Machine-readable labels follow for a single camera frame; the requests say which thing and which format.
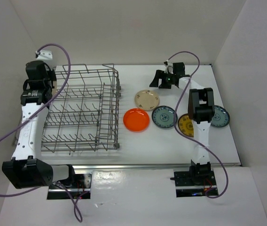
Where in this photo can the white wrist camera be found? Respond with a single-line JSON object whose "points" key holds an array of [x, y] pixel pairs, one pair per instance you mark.
{"points": [[168, 67], [44, 55]]}

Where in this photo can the grey wire dish rack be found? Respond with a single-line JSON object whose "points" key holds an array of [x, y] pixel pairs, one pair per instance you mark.
{"points": [[84, 116]]}

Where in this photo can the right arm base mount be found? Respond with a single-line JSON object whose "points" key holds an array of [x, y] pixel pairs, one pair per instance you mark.
{"points": [[185, 186]]}

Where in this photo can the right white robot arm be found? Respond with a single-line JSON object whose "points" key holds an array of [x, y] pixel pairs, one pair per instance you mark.
{"points": [[200, 112]]}

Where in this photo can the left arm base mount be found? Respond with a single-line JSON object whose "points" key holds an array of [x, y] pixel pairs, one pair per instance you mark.
{"points": [[79, 186]]}

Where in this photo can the cream plate small motifs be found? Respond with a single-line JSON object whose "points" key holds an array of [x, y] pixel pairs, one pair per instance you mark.
{"points": [[146, 99]]}

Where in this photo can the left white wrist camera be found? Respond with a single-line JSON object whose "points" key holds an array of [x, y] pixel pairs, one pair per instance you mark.
{"points": [[44, 55]]}

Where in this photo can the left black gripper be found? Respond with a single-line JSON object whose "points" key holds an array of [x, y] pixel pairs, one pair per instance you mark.
{"points": [[50, 73]]}

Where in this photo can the orange plate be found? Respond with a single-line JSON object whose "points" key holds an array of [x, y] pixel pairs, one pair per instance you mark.
{"points": [[136, 120]]}

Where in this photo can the yellow patterned plate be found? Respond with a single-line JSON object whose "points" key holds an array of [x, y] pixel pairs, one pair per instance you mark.
{"points": [[185, 125]]}

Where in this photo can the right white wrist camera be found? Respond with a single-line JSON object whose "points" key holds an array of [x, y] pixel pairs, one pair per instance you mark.
{"points": [[168, 67]]}

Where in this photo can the cream plate green patch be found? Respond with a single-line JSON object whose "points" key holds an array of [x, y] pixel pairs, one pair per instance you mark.
{"points": [[54, 88]]}

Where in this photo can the blue patterned plate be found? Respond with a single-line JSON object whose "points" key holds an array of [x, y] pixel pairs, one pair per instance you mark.
{"points": [[164, 117], [221, 117]]}

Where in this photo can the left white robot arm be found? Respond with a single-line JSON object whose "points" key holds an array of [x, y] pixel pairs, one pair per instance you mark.
{"points": [[26, 168]]}

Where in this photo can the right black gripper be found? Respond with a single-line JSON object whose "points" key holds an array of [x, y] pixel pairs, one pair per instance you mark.
{"points": [[160, 74]]}

